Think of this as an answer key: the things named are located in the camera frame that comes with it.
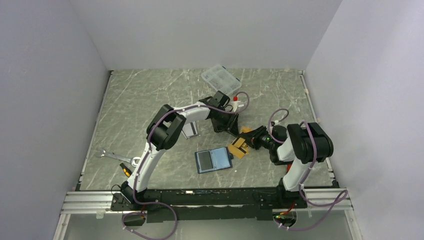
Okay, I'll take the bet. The orange card stack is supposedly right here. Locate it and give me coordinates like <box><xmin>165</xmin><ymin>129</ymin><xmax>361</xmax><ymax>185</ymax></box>
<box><xmin>232</xmin><ymin>136</ymin><xmax>253</xmax><ymax>149</ymax></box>

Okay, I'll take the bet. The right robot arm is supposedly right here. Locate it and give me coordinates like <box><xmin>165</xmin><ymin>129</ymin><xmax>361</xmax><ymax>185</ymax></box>
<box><xmin>238</xmin><ymin>122</ymin><xmax>334</xmax><ymax>208</ymax></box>

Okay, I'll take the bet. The black base frame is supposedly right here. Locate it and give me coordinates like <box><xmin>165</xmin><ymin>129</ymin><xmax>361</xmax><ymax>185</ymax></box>
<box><xmin>110</xmin><ymin>186</ymin><xmax>308</xmax><ymax>223</ymax></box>

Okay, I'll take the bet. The silver card stack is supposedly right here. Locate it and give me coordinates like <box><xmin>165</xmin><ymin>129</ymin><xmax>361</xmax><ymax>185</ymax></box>
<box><xmin>182</xmin><ymin>121</ymin><xmax>199</xmax><ymax>139</ymax></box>

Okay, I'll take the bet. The aluminium rail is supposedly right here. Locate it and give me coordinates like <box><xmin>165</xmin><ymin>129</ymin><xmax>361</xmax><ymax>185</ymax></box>
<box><xmin>61</xmin><ymin>188</ymin><xmax>342</xmax><ymax>216</ymax></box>

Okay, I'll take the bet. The blue leather card holder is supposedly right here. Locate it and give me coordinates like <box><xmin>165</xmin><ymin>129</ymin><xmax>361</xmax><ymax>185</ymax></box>
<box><xmin>194</xmin><ymin>147</ymin><xmax>234</xmax><ymax>174</ymax></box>

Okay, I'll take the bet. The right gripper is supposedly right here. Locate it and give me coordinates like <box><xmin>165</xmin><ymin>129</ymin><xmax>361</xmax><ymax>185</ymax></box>
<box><xmin>239</xmin><ymin>125</ymin><xmax>275</xmax><ymax>150</ymax></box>

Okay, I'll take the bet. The clear plastic organizer box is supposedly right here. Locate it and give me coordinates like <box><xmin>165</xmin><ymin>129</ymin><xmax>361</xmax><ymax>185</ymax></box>
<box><xmin>201</xmin><ymin>65</ymin><xmax>242</xmax><ymax>96</ymax></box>

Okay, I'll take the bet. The silver wrench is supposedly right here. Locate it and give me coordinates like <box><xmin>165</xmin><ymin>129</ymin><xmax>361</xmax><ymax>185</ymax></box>
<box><xmin>96</xmin><ymin>149</ymin><xmax>141</xmax><ymax>167</ymax></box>

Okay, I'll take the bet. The yellow black screwdriver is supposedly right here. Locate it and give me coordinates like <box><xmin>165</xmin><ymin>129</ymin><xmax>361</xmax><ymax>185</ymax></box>
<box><xmin>119</xmin><ymin>162</ymin><xmax>133</xmax><ymax>178</ymax></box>

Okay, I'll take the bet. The loose orange card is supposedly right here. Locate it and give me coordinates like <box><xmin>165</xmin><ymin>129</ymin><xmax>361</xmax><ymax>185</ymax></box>
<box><xmin>228</xmin><ymin>141</ymin><xmax>249</xmax><ymax>159</ymax></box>

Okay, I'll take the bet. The orange credit card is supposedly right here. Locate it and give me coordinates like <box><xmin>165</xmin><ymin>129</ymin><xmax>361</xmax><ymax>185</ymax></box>
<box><xmin>240</xmin><ymin>126</ymin><xmax>253</xmax><ymax>133</ymax></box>

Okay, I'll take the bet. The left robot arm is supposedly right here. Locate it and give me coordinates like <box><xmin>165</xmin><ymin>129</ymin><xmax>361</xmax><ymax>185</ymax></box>
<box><xmin>120</xmin><ymin>91</ymin><xmax>250</xmax><ymax>210</ymax></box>

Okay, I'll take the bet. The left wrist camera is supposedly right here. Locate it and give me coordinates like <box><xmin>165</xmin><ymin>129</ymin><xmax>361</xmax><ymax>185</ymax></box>
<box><xmin>229</xmin><ymin>95</ymin><xmax>250</xmax><ymax>113</ymax></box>

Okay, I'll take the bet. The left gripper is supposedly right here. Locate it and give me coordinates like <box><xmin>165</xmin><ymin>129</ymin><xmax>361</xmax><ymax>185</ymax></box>
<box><xmin>215</xmin><ymin>108</ymin><xmax>240</xmax><ymax>140</ymax></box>

